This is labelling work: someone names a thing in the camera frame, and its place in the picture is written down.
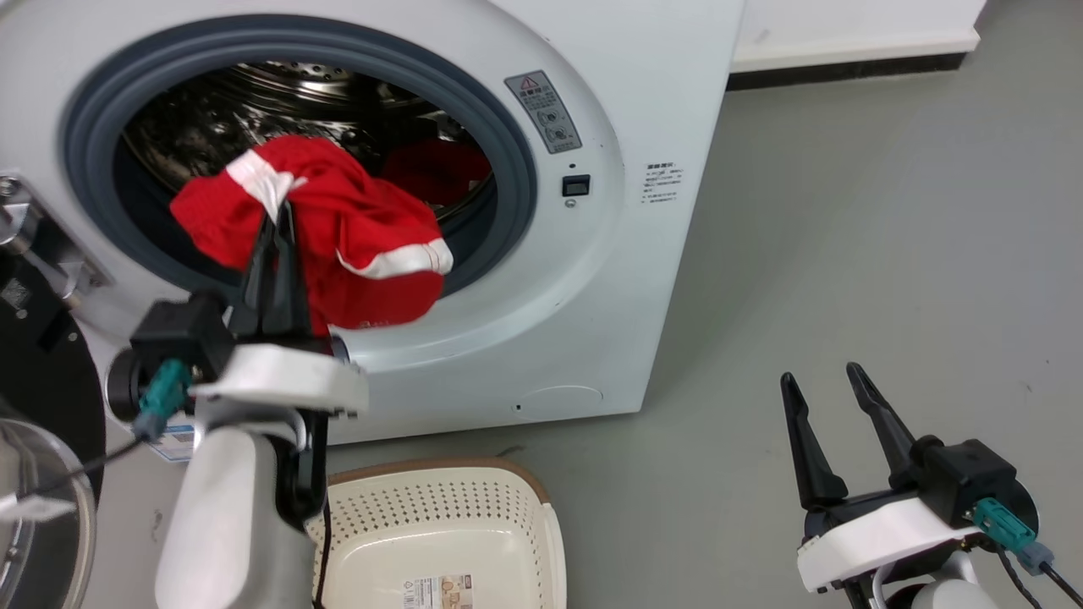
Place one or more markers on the stainless steel washer drum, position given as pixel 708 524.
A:
pixel 211 118

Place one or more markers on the small printed text label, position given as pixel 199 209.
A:
pixel 662 183

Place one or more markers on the round drain filter cover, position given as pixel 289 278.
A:
pixel 560 401

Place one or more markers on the black door latch socket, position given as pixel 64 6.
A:
pixel 576 185

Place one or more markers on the black washer door with glass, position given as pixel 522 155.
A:
pixel 42 381

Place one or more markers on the white platform with black base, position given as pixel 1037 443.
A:
pixel 846 34

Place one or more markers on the red garment with white trim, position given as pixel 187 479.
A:
pixel 364 220

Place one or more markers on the cream perforated laundry basket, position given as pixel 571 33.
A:
pixel 474 524

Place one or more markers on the grey rubber door gasket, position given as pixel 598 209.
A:
pixel 516 161

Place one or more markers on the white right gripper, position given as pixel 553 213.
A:
pixel 880 537

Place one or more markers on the grey warning sticker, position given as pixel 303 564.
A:
pixel 543 112

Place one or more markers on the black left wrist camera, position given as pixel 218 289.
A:
pixel 182 334

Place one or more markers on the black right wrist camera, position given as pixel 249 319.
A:
pixel 964 478

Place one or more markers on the paper label sticker with barcode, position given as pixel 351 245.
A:
pixel 437 593

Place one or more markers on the metal washer door hinge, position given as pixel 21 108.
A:
pixel 38 228

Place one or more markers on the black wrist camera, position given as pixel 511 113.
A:
pixel 964 478
pixel 182 334

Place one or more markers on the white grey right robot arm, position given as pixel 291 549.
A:
pixel 939 592

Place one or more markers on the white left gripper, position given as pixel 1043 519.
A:
pixel 283 378

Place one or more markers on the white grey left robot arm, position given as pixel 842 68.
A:
pixel 228 524

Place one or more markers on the white front-load washing machine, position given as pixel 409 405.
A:
pixel 592 279

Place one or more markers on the blue and white label sticker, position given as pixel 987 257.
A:
pixel 176 443

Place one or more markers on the red cloth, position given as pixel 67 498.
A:
pixel 436 169

